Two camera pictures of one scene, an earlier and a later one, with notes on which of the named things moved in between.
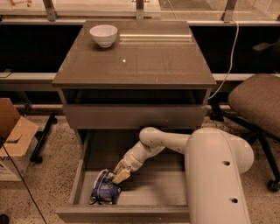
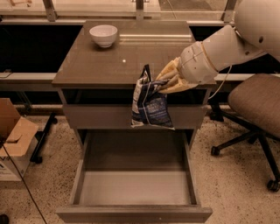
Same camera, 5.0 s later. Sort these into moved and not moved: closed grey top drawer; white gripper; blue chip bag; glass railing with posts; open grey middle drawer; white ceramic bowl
Moved: white gripper; blue chip bag
Not moved: open grey middle drawer; closed grey top drawer; glass railing with posts; white ceramic bowl
